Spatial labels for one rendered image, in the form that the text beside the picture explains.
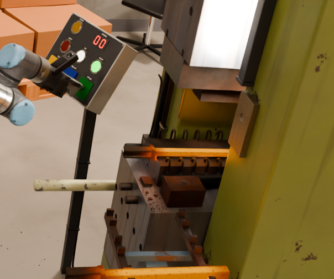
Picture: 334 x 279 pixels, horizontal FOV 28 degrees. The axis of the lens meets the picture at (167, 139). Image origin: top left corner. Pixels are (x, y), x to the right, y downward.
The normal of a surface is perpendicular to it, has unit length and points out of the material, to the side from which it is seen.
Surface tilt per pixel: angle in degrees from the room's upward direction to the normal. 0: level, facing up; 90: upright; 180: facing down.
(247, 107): 90
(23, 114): 93
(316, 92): 90
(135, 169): 0
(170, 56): 90
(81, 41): 60
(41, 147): 0
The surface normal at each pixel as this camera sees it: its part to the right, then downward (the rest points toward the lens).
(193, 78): 0.29, 0.51
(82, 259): 0.19, -0.86
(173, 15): -0.94, -0.02
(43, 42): 0.66, 0.47
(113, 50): -0.54, -0.26
